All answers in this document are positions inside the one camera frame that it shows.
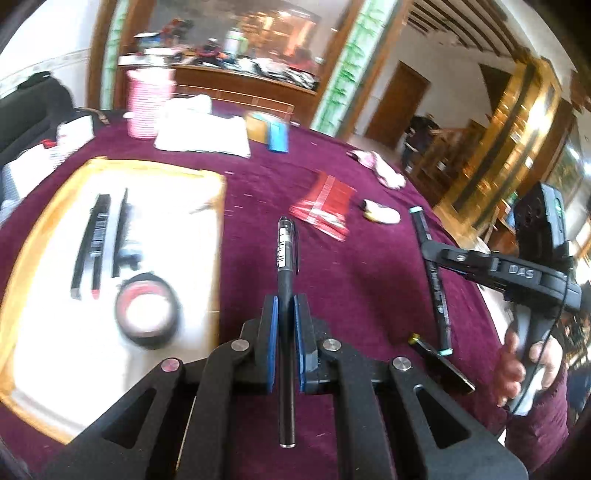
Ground black marker cream cap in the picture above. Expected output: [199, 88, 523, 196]
[407, 333, 476, 394]

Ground wooden sideboard cabinet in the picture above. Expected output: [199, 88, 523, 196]
[173, 62, 319, 127]

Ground golden display cabinet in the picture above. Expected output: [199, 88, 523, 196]
[434, 46, 583, 250]

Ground bamboo print glass panel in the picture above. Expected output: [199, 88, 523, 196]
[310, 0, 402, 139]
[102, 0, 129, 110]

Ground person's right hand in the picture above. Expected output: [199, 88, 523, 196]
[495, 320, 565, 408]

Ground yellow tape roll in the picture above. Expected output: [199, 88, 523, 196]
[245, 111, 284, 141]

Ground black marker teal caps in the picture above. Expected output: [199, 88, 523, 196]
[409, 205, 453, 358]

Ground maroon tablecloth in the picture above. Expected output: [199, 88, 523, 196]
[0, 108, 571, 480]

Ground blue gift box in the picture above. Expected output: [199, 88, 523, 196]
[267, 121, 289, 153]

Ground white pitcher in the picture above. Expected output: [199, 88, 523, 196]
[226, 28, 245, 58]

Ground black sofa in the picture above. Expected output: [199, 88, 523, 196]
[0, 71, 100, 160]

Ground pink striped cup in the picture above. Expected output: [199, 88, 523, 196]
[126, 65, 176, 139]

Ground wooden door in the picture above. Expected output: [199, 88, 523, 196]
[365, 60, 431, 151]

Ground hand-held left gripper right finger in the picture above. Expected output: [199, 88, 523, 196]
[293, 293, 529, 480]

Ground pile of assorted clutter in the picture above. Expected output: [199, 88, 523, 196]
[117, 16, 321, 93]

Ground white tray yellow rim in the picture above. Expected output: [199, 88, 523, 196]
[0, 157, 228, 446]

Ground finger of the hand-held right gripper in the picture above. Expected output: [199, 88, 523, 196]
[421, 241, 499, 278]

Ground red foil packet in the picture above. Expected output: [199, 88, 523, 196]
[288, 170, 357, 241]

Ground brown strap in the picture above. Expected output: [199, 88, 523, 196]
[76, 107, 112, 126]

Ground black electrical tape roll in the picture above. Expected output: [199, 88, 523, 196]
[115, 272, 182, 350]

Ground white paper bag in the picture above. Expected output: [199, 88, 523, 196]
[41, 113, 95, 160]

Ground person's right forearm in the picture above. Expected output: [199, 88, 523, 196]
[503, 369, 573, 472]

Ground black brush marker pen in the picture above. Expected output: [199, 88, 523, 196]
[112, 188, 131, 278]
[69, 208, 100, 302]

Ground pink towel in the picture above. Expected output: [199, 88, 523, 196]
[346, 148, 408, 190]

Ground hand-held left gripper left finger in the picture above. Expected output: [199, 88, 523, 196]
[39, 294, 280, 480]

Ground white folded cloth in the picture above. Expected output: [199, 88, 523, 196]
[154, 113, 252, 158]

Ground striped grey cloth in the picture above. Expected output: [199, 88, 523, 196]
[0, 157, 61, 217]

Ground black pen white lettering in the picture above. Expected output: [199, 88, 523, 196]
[276, 217, 301, 449]

